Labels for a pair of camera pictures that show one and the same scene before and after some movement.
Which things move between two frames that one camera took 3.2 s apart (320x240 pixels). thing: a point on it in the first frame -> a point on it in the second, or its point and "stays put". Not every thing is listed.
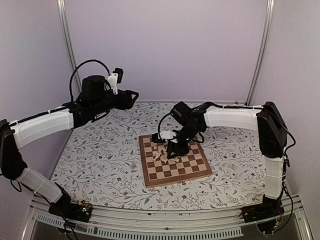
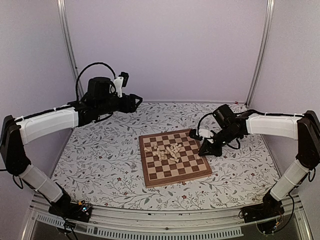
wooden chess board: (193, 164) stays put
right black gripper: (181, 151) -> (207, 147)
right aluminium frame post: (263, 51) stays put
